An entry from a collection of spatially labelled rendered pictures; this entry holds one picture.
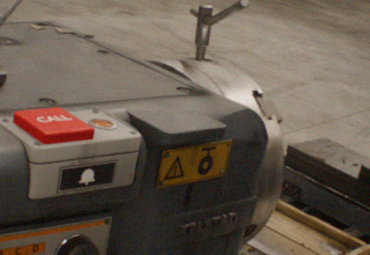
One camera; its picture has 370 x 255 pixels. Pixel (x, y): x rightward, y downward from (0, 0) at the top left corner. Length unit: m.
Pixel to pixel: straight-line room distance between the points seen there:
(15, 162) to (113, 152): 0.11
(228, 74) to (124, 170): 0.44
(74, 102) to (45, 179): 0.15
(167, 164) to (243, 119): 0.13
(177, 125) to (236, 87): 0.34
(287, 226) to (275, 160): 0.44
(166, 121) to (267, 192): 0.36
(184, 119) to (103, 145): 0.14
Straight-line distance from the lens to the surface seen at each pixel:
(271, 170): 1.17
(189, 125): 0.84
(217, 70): 1.19
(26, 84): 0.88
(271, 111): 1.22
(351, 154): 1.87
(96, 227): 0.85
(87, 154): 0.74
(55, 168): 0.72
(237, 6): 1.00
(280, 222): 1.61
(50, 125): 0.73
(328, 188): 1.75
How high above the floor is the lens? 1.51
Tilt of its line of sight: 17 degrees down
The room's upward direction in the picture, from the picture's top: 12 degrees clockwise
